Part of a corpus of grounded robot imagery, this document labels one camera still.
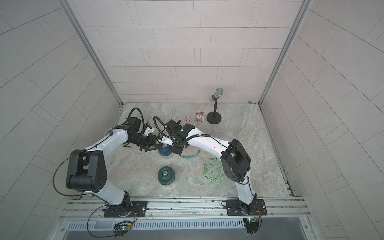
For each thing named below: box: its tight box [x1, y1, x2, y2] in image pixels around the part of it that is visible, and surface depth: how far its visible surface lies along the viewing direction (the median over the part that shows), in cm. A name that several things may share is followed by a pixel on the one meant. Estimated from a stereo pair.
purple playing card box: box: [195, 111, 204, 123], surface depth 108 cm
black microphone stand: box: [206, 94, 222, 124], surface depth 107 cm
